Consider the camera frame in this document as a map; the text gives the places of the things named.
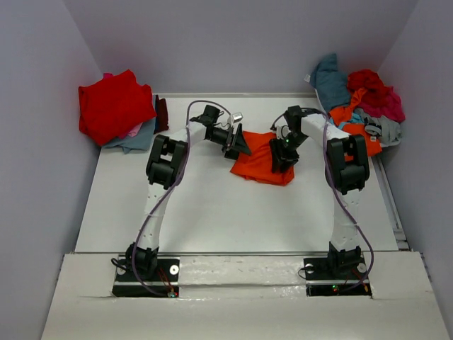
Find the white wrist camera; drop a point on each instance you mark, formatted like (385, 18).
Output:
(280, 131)
(235, 118)

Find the red crumpled t-shirt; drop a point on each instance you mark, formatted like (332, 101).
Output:
(376, 91)

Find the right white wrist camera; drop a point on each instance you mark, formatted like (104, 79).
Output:
(280, 131)

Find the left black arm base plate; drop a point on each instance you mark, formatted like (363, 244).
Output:
(162, 283)

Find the orange t-shirt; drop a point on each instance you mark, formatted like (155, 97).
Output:
(258, 166)
(343, 118)

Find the folded red t-shirt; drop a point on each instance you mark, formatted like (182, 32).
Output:
(113, 106)

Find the folded light blue t-shirt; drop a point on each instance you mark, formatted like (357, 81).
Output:
(141, 141)

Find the folded pink t-shirt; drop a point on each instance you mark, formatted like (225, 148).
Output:
(134, 131)

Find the folded maroon t-shirt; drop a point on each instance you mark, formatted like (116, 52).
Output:
(160, 106)

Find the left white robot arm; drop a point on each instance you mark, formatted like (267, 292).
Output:
(168, 158)

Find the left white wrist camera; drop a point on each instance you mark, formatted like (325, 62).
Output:
(235, 118)

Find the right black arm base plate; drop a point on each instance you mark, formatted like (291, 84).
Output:
(320, 281)

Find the cyan crumpled t-shirt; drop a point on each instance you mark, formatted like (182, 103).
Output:
(354, 126)

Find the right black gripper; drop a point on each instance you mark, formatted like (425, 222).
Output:
(287, 159)

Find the grey crumpled t-shirt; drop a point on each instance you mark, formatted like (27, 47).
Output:
(386, 131)

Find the teal blue crumpled t-shirt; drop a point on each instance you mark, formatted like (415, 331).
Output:
(330, 83)

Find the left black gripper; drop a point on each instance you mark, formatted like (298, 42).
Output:
(239, 144)

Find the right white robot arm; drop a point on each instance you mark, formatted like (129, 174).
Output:
(346, 170)

